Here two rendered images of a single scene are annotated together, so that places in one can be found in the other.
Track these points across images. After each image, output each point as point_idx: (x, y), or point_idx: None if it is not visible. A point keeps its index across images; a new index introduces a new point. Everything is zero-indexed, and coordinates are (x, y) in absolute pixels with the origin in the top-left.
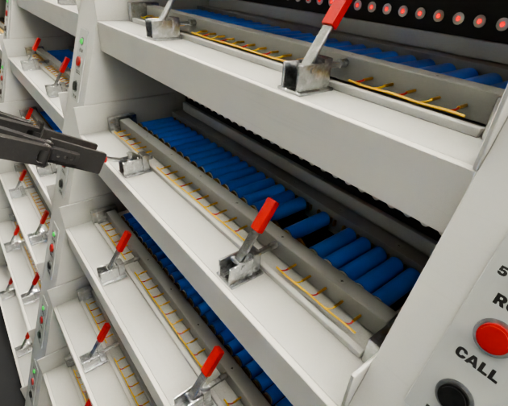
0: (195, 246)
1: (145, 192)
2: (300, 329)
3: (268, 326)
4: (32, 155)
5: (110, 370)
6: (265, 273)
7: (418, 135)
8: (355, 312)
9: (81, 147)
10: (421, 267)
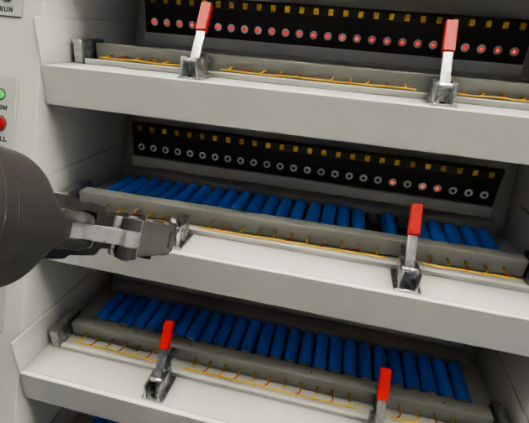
0: (344, 278)
1: (223, 254)
2: (488, 295)
3: (475, 304)
4: (166, 242)
5: None
6: None
7: None
8: (497, 268)
9: (163, 221)
10: (484, 225)
